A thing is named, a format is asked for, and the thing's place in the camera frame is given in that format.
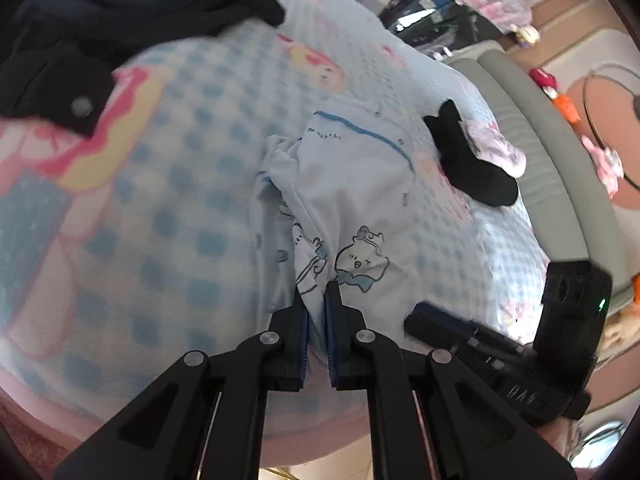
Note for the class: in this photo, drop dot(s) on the pink plush toy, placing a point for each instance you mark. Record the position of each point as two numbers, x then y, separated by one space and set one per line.
607 165

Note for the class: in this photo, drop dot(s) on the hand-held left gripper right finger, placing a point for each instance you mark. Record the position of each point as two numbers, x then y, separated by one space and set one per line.
331 345

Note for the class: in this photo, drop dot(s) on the folded black garment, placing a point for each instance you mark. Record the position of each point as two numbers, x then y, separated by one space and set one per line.
475 170

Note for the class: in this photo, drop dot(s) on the orange plush toy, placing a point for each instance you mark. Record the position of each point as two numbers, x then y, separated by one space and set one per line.
567 107

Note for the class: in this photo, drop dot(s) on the white cartoon print pajama pants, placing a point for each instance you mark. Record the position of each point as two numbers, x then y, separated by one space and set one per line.
350 200

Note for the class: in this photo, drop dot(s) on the black glass cabinet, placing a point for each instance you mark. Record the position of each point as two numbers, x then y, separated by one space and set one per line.
425 5

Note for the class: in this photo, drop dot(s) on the folded pink garment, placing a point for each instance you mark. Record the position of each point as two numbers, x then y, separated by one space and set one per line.
500 150

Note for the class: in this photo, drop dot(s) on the pink printed pillow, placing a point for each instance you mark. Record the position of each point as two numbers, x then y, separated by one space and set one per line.
495 7

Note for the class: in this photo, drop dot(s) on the red plush toy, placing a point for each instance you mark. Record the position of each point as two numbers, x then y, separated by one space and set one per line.
542 79

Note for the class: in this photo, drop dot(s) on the grey padded headboard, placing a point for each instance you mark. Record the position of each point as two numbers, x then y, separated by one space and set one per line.
550 185

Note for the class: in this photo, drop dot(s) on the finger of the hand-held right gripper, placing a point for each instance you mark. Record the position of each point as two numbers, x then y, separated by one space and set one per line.
440 337
445 317

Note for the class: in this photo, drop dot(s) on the blue checkered cartoon blanket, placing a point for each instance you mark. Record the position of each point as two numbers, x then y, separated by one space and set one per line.
175 235

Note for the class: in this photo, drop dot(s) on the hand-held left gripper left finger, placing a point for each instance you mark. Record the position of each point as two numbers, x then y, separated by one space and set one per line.
302 350

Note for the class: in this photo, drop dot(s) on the black jacket pile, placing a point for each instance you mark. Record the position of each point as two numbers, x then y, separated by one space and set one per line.
125 20

